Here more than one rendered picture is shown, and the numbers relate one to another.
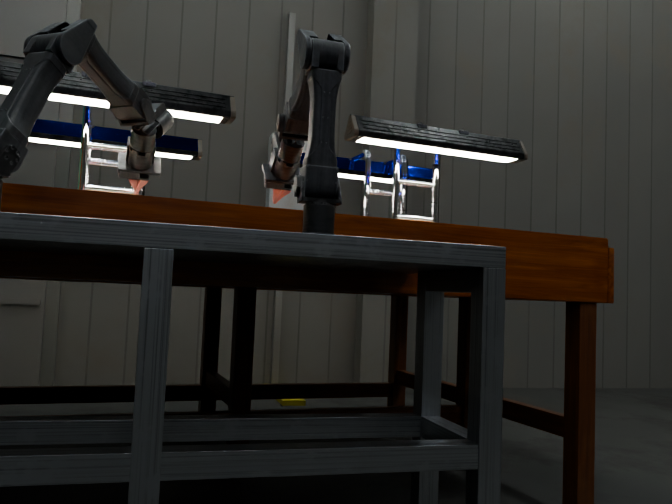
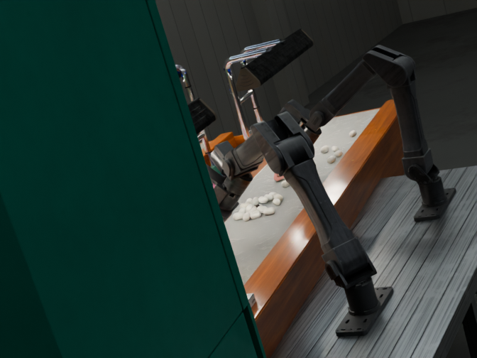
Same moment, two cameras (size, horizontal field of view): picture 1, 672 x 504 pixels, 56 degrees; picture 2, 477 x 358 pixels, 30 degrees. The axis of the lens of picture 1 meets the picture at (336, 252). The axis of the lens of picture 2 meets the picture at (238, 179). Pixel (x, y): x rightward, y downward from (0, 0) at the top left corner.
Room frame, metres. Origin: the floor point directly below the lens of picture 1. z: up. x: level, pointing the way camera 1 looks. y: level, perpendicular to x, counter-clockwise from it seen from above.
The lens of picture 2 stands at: (-0.08, 1.95, 1.49)
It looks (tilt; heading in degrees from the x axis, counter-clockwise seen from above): 15 degrees down; 317
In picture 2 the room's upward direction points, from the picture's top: 17 degrees counter-clockwise
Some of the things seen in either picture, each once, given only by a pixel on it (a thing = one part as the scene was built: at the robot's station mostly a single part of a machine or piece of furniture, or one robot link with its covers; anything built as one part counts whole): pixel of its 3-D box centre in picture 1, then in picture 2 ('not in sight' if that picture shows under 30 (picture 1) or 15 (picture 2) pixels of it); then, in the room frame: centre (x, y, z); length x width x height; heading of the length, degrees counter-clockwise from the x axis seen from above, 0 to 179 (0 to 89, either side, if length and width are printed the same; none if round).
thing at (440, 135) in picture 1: (439, 139); (276, 56); (1.97, -0.31, 1.08); 0.62 x 0.08 x 0.07; 111
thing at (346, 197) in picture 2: (299, 251); (341, 212); (1.53, 0.09, 0.67); 1.81 x 0.12 x 0.19; 111
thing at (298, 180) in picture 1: (317, 191); (423, 170); (1.25, 0.04, 0.77); 0.09 x 0.06 x 0.06; 106
